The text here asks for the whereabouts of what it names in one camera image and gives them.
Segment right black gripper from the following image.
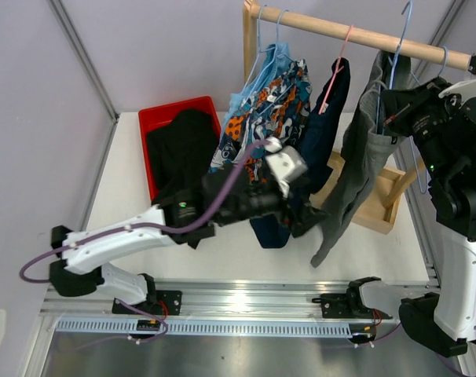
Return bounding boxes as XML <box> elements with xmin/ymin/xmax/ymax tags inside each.
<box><xmin>383</xmin><ymin>77</ymin><xmax>467</xmax><ymax>182</ymax></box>

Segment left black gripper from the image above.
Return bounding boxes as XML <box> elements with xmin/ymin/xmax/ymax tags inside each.
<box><xmin>218</xmin><ymin>175</ymin><xmax>330</xmax><ymax>238</ymax></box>

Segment grey shorts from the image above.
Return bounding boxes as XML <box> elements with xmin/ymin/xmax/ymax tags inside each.
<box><xmin>310</xmin><ymin>51</ymin><xmax>411</xmax><ymax>268</ymax></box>

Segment light blue wire hanger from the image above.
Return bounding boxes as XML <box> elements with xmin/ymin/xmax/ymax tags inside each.
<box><xmin>408</xmin><ymin>46</ymin><xmax>450</xmax><ymax>194</ymax></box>

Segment pink hanger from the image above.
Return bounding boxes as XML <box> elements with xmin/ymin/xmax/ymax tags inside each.
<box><xmin>318</xmin><ymin>24</ymin><xmax>353</xmax><ymax>115</ymax></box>

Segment navy blue shorts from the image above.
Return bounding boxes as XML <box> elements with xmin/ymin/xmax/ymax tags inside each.
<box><xmin>250</xmin><ymin>57</ymin><xmax>351</xmax><ymax>249</ymax></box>

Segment blue hanger of grey shorts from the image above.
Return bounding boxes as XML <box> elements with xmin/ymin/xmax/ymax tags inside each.
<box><xmin>376</xmin><ymin>1</ymin><xmax>414</xmax><ymax>134</ymax></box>

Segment colourful patterned shorts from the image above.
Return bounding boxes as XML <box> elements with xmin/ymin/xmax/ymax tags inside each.
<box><xmin>209</xmin><ymin>59</ymin><xmax>312</xmax><ymax>173</ymax></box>

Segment black shorts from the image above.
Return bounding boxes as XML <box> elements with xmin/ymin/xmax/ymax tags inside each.
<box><xmin>145</xmin><ymin>108</ymin><xmax>218</xmax><ymax>218</ymax></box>

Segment blue hanger of patterned shorts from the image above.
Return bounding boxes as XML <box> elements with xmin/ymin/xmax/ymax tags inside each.
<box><xmin>257</xmin><ymin>9</ymin><xmax>290</xmax><ymax>93</ymax></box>

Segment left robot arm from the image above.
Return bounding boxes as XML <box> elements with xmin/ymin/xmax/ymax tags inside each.
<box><xmin>49</xmin><ymin>167</ymin><xmax>325</xmax><ymax>314</ymax></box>

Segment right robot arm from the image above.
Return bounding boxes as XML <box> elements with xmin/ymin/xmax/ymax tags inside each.
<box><xmin>354</xmin><ymin>77</ymin><xmax>476</xmax><ymax>357</ymax></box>

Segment light blue shorts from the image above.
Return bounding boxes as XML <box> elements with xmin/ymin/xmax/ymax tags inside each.
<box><xmin>223</xmin><ymin>42</ymin><xmax>291</xmax><ymax>124</ymax></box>

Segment wooden clothes rack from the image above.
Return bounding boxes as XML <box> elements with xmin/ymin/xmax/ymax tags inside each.
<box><xmin>242</xmin><ymin>0</ymin><xmax>476</xmax><ymax>236</ymax></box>

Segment red plastic bin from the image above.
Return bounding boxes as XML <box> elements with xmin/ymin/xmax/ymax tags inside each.
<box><xmin>138</xmin><ymin>96</ymin><xmax>221</xmax><ymax>201</ymax></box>

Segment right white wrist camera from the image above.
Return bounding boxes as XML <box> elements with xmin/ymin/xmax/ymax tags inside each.
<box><xmin>438</xmin><ymin>52</ymin><xmax>476</xmax><ymax>99</ymax></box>

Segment right aluminium corner post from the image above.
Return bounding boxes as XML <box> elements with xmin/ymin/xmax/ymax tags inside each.
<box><xmin>410</xmin><ymin>0</ymin><xmax>471</xmax><ymax>82</ymax></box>

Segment aluminium corner post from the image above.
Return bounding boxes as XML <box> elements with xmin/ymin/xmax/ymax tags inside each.
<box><xmin>46</xmin><ymin>0</ymin><xmax>119</xmax><ymax>123</ymax></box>
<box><xmin>410</xmin><ymin>0</ymin><xmax>471</xmax><ymax>82</ymax></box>

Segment aluminium mounting rail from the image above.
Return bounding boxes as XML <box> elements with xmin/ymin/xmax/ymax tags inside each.
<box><xmin>40</xmin><ymin>282</ymin><xmax>348</xmax><ymax>320</ymax></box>

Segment perforated cable duct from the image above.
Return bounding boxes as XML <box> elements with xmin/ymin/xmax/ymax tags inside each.
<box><xmin>56</xmin><ymin>317</ymin><xmax>353</xmax><ymax>339</ymax></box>

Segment left aluminium corner post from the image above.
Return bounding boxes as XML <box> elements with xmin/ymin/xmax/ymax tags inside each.
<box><xmin>46</xmin><ymin>0</ymin><xmax>119</xmax><ymax>123</ymax></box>

